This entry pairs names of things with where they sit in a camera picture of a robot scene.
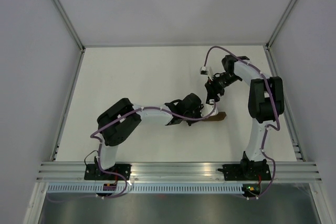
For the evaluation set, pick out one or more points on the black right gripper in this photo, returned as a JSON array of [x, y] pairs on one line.
[[212, 90]]

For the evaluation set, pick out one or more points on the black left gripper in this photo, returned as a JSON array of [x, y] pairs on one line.
[[198, 109]]

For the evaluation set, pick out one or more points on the brown cloth napkin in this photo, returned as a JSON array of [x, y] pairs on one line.
[[220, 116]]

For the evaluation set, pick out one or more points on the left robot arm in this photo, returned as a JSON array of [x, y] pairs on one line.
[[118, 122]]

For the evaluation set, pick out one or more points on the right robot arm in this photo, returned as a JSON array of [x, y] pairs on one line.
[[265, 105]]

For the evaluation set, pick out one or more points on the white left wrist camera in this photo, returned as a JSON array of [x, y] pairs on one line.
[[209, 109]]

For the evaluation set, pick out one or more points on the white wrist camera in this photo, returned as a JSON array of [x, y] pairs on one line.
[[207, 71], [209, 109]]

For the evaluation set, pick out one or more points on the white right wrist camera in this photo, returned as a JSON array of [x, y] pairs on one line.
[[207, 71]]

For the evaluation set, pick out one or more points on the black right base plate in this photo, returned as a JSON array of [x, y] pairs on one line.
[[236, 172]]

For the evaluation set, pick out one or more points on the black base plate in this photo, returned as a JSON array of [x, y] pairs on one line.
[[93, 172], [236, 172]]

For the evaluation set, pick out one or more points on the white slotted cable duct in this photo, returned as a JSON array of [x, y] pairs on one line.
[[153, 188]]

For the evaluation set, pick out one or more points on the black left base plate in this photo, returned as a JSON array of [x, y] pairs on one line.
[[93, 172]]

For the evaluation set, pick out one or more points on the aluminium frame rail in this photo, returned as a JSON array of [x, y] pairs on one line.
[[287, 12]]

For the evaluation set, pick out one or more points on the aluminium front mounting rail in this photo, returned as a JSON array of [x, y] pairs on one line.
[[175, 172]]

